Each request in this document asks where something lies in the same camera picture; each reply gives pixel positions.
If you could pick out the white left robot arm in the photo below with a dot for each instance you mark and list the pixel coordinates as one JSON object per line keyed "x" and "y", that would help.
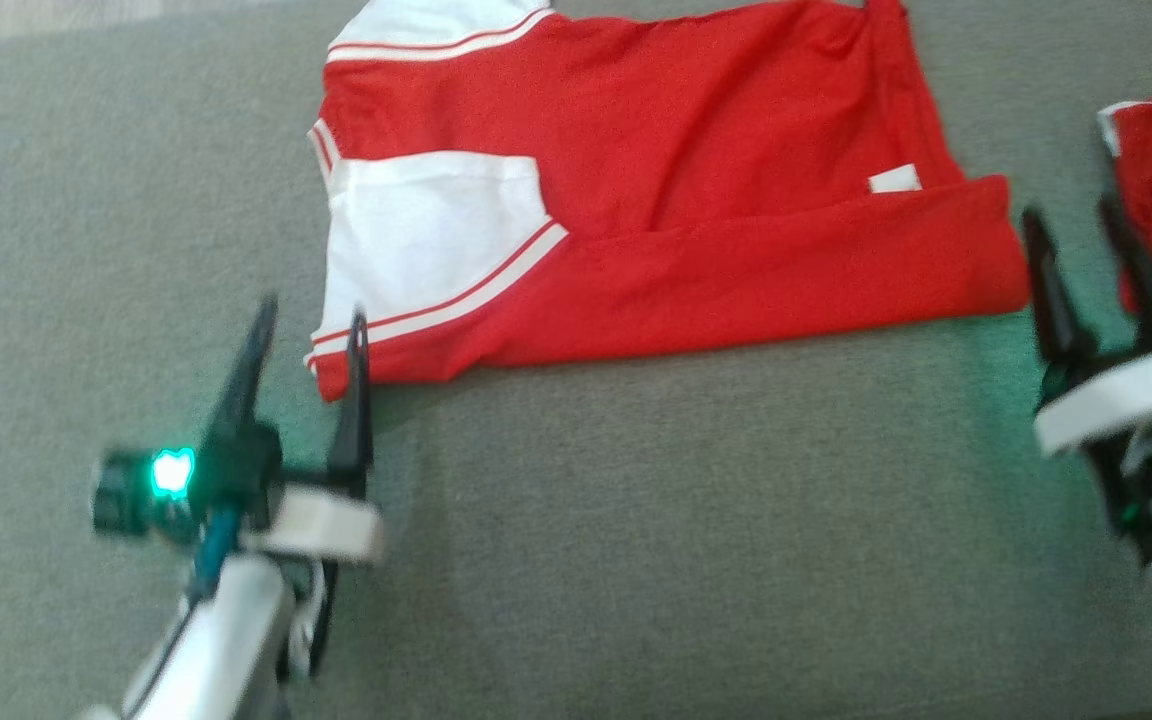
{"x": 226, "y": 640}

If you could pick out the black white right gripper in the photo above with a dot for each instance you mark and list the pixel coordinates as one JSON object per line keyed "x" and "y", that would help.
{"x": 1126, "y": 400}

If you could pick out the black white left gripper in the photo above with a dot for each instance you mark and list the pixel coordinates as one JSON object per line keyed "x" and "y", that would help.
{"x": 236, "y": 480}

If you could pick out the red jersey with white sleeves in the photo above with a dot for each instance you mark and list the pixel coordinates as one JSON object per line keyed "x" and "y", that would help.
{"x": 686, "y": 150}

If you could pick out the grey fabric sofa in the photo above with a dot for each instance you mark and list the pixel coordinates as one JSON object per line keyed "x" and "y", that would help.
{"x": 636, "y": 520}

